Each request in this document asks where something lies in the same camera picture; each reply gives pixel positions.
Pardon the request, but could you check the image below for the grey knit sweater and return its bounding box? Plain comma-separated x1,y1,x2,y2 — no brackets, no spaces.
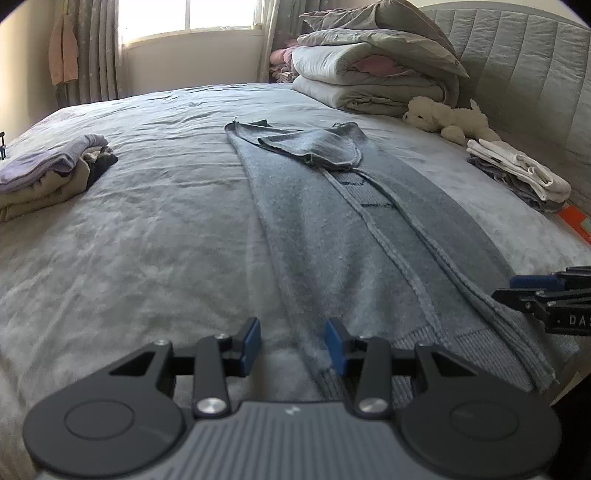
225,119,557,402

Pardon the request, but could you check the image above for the white plush toy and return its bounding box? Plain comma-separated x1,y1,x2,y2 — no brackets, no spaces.
402,95,502,146

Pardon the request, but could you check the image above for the pile of pink clothes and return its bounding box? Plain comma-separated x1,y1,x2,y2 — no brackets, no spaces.
269,39,301,85

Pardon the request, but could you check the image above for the grey star-print curtain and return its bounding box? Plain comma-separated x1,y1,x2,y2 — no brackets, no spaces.
65,0,123,104
256,0,333,84

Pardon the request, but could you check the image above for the grey quilted headboard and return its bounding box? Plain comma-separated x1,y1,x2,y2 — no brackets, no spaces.
418,4,591,204

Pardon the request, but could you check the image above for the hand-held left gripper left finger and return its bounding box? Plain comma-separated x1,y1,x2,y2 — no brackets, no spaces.
107,316,262,420

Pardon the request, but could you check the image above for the beige folded garment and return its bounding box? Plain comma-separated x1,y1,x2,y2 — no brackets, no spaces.
0,152,114,222

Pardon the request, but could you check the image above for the grey folded duvet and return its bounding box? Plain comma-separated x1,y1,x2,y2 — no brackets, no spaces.
298,0,469,107

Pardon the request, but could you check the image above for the black folded garment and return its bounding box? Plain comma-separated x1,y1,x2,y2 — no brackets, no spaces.
85,154,119,191

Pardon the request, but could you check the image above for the purple folded garment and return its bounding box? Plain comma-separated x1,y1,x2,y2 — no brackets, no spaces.
0,134,109,193

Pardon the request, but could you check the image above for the grey folded garment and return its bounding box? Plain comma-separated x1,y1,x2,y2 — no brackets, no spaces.
466,154,561,213

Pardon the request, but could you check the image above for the bed with grey sheet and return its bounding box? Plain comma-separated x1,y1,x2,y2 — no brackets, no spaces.
0,83,591,480

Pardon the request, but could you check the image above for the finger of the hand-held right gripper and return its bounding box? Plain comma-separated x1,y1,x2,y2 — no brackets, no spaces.
510,267,591,291
492,287,591,318

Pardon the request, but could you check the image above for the window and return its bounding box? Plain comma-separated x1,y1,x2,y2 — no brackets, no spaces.
115,0,269,44

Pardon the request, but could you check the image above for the pink hanging jacket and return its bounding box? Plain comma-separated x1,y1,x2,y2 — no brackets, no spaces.
48,13,79,86

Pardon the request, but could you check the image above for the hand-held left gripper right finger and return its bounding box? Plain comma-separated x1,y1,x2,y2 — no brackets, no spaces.
325,318,483,418

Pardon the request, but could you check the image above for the orange book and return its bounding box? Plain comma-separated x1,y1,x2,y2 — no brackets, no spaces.
558,205,591,245

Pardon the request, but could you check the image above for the white folded garment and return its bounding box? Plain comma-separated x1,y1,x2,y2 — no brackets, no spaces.
466,138,572,201

